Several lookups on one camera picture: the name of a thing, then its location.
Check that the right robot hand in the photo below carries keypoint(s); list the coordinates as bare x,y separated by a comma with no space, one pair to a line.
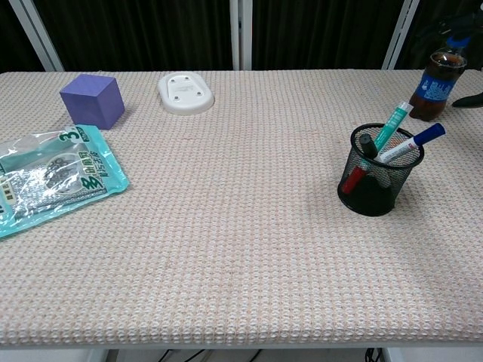
471,102

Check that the blue capped white marker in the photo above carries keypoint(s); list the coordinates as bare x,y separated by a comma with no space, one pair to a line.
415,143

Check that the white frame post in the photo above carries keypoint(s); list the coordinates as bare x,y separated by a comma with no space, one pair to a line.
400,34
39,35
240,34

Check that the cola bottle blue label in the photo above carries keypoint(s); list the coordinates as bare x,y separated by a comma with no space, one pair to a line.
434,86

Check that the black mesh pen holder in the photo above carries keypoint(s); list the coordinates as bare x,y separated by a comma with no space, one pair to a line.
377,196

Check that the red capped marker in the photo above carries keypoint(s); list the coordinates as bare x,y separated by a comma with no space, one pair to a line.
354,181

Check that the teal marker pen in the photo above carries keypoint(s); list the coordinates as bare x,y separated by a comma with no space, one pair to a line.
392,122

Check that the white oval plastic device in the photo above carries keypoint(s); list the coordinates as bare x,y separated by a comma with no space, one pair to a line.
185,92

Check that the black capped marker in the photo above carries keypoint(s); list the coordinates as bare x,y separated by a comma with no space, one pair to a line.
367,145

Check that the purple foam cube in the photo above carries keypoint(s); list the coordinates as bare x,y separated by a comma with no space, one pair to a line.
90,102

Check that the teal snack packet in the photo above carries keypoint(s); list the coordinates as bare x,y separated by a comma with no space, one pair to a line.
56,177

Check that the black curtain panel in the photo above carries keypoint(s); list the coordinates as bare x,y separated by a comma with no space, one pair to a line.
320,34
13,45
143,34
441,22

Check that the beige woven table cloth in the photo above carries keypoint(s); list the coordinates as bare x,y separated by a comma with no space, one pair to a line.
234,226

